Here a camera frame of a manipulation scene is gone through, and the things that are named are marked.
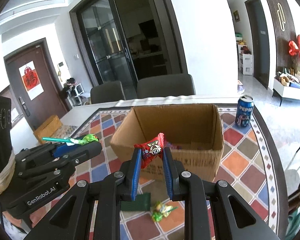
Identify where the green lollipop with teal stick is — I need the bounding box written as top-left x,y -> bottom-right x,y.
42,134 -> 99,145

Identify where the small red cartoon snack packet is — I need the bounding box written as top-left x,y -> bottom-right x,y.
134,133 -> 165,169

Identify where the woven yellow box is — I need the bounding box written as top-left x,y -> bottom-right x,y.
33,115 -> 62,144

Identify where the dark green snack pouch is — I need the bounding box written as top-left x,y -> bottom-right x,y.
121,193 -> 151,212

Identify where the colourful checkered table mat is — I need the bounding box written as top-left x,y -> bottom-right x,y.
62,105 -> 288,239

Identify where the yellow green candy packet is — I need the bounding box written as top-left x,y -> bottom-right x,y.
151,202 -> 177,222

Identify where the red fu character poster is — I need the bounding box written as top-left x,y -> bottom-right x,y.
19,61 -> 44,100

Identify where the brown entrance door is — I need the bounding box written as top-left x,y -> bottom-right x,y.
4,38 -> 69,131

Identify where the dark dining chair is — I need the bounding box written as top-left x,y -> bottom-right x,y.
137,73 -> 196,99
90,81 -> 126,104

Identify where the brown cardboard box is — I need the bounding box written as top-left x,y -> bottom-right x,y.
110,104 -> 224,181

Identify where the blue Pepsi can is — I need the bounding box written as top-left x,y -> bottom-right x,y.
235,95 -> 254,127

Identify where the white low tv cabinet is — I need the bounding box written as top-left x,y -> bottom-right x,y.
272,72 -> 300,106

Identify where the black glass sliding door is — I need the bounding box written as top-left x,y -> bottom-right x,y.
70,0 -> 187,94

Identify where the white storage rack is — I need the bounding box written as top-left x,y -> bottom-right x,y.
235,32 -> 253,76

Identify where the red bow decoration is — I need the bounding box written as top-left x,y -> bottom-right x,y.
288,35 -> 300,57

